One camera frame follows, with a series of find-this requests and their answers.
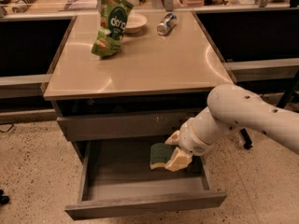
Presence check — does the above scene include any silver soda can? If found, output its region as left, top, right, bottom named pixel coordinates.
left=157, top=13, right=177, bottom=35

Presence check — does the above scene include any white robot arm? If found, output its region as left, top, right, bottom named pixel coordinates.
left=165, top=84, right=299, bottom=172

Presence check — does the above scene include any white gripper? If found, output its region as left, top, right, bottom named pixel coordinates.
left=164, top=118, right=213, bottom=172

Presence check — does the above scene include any black object on floor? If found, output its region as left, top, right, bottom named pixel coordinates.
left=0, top=189, right=9, bottom=205

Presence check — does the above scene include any green and yellow sponge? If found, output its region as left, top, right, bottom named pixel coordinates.
left=149, top=143, right=176, bottom=170

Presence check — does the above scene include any white bowl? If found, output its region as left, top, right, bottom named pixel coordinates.
left=125, top=13, right=148, bottom=34

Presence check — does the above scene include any closed top drawer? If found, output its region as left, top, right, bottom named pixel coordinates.
left=57, top=108, right=200, bottom=142

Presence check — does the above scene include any open middle drawer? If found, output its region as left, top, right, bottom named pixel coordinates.
left=65, top=136, right=226, bottom=220

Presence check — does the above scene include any green chip bag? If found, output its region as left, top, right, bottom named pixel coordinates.
left=92, top=0, right=134, bottom=58

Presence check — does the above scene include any grey drawer cabinet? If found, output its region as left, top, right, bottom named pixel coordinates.
left=42, top=10, right=235, bottom=221

